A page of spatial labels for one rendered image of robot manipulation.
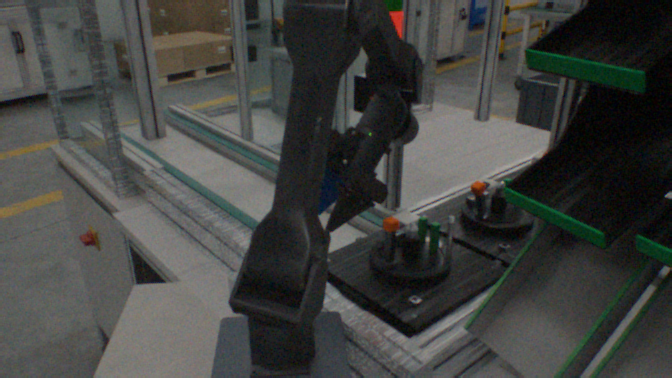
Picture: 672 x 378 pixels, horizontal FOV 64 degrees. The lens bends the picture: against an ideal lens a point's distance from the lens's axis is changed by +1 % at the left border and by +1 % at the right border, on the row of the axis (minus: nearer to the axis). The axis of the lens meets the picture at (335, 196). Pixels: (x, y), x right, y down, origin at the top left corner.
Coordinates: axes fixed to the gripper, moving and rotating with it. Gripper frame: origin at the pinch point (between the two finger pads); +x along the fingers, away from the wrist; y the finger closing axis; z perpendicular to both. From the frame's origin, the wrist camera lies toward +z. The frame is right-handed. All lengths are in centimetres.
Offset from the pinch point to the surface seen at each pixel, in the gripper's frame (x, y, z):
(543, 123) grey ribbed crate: -62, -161, -132
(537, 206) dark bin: -13.6, 23.9, -12.6
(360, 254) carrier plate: 7.6, -10.8, -13.1
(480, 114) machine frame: -40, -109, -71
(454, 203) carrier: -8.3, -25.7, -32.7
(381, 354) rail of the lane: 14.2, 11.9, -13.2
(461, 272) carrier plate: 0.7, -1.5, -26.5
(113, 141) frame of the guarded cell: 22, -68, 35
